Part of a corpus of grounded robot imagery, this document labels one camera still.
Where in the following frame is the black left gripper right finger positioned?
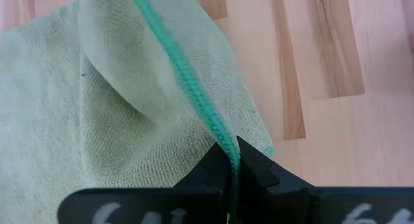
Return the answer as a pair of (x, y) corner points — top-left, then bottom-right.
(236, 135), (414, 224)

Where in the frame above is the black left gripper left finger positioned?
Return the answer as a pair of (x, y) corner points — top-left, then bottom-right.
(58, 142), (233, 224)

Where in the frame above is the pale green microfiber towel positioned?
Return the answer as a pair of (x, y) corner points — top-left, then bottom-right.
(0, 0), (276, 224)

